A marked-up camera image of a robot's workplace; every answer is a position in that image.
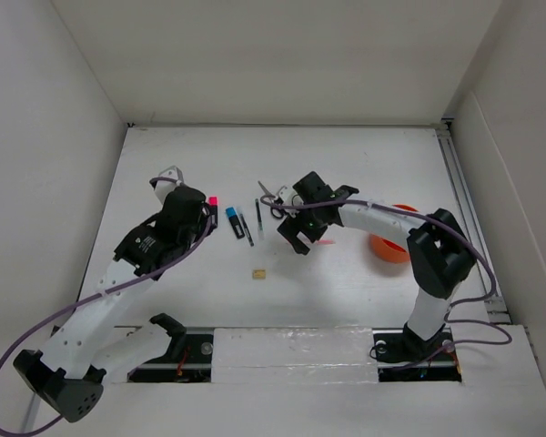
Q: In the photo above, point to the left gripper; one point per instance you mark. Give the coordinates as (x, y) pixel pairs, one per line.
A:
(204, 222)

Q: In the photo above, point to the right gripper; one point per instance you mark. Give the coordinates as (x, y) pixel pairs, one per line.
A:
(290, 230)

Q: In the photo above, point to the green capped pen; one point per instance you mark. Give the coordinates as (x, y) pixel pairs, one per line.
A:
(261, 234)

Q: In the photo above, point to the pink pen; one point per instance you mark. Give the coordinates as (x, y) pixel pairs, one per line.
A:
(325, 242)

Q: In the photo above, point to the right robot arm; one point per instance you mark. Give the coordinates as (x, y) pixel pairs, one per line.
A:
(439, 258)

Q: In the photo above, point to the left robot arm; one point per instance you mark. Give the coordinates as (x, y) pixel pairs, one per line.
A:
(69, 372)

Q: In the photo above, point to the pink capped highlighter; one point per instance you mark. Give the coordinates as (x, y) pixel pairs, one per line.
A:
(213, 206)

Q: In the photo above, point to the black gel pen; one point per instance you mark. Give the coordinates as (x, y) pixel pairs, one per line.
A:
(245, 227)

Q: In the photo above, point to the blue capped highlighter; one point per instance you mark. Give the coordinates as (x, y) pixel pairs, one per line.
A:
(235, 223)

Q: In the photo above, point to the small yellow eraser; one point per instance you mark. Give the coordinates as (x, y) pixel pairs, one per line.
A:
(259, 274)

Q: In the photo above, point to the orange round divided container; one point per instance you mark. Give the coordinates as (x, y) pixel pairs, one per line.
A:
(388, 250)

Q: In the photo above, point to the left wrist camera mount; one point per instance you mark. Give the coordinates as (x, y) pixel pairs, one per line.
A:
(166, 182)

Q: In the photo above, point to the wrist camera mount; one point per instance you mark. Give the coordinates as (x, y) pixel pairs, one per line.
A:
(284, 209)
(166, 182)

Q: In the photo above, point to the black handled scissors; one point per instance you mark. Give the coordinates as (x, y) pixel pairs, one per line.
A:
(269, 197)

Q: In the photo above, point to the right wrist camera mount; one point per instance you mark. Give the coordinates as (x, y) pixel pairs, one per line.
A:
(284, 209)

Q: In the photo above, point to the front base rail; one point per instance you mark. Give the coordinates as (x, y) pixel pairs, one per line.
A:
(291, 356)

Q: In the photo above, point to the aluminium rail right side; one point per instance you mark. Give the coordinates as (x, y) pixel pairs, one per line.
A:
(495, 305)

